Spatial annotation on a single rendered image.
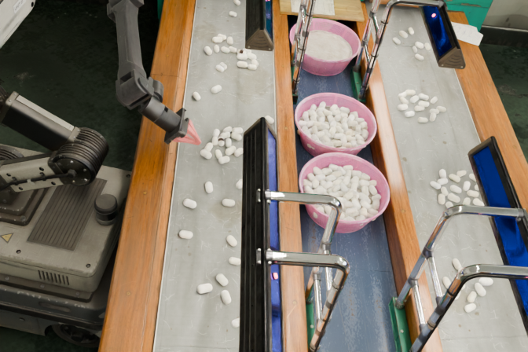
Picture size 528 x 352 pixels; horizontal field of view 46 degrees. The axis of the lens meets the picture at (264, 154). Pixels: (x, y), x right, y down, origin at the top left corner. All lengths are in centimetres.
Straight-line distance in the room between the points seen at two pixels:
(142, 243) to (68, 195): 55
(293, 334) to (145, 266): 40
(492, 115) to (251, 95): 82
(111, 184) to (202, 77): 47
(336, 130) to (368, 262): 47
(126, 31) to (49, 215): 65
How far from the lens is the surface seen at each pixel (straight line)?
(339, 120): 207
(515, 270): 133
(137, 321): 150
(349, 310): 168
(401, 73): 232
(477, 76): 240
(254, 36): 174
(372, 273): 176
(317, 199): 129
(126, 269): 158
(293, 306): 155
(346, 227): 177
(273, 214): 129
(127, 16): 187
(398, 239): 175
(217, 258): 163
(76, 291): 203
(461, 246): 183
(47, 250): 200
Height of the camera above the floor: 208
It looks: 45 degrees down
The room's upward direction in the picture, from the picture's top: 10 degrees clockwise
